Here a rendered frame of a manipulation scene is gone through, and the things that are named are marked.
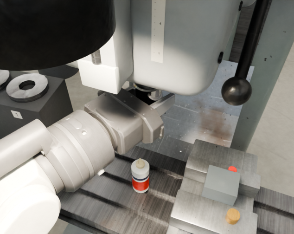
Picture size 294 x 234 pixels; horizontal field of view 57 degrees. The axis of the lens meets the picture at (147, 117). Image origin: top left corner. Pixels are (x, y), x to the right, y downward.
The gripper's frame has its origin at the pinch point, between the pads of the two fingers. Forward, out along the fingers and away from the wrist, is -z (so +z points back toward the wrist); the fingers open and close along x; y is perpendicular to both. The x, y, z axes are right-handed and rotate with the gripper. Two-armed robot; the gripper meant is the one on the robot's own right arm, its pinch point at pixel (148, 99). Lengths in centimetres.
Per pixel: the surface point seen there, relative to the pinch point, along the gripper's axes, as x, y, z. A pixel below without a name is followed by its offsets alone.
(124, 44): -5.9, -16.2, 9.4
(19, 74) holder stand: 37.0, 10.7, 6.4
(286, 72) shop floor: 26, 121, -216
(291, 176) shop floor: -24, 121, -110
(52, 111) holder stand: 23.8, 14.2, 6.7
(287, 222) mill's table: -27.3, 29.3, -15.8
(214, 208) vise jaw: -15.6, 18.3, -1.6
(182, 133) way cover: 7.1, 32.6, -22.8
